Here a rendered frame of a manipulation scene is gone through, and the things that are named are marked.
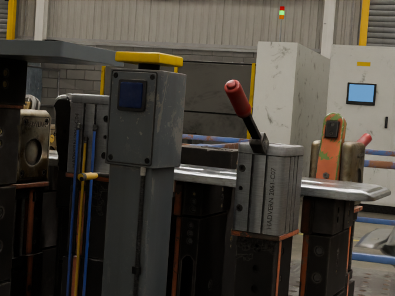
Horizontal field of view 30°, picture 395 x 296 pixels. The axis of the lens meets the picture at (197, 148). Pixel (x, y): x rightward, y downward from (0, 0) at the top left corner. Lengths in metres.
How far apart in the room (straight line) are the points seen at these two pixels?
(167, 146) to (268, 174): 0.16
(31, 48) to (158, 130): 0.18
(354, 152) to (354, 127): 7.83
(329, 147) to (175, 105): 0.46
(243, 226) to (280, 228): 0.05
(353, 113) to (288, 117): 0.78
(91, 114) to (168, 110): 0.23
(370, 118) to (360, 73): 0.56
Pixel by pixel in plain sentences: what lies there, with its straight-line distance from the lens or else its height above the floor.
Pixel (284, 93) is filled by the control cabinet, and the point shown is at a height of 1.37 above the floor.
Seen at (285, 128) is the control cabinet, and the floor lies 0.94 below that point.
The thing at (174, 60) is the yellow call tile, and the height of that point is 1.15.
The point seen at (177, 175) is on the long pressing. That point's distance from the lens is 1.13.
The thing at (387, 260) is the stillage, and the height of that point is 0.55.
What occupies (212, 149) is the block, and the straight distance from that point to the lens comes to 1.35.
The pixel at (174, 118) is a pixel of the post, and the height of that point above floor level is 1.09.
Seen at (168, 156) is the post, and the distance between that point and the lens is 0.86.
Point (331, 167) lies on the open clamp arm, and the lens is 1.26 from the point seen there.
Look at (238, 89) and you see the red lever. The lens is 0.85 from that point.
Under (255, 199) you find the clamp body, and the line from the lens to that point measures 0.96.
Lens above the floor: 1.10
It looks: 3 degrees down
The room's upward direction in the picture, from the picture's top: 4 degrees clockwise
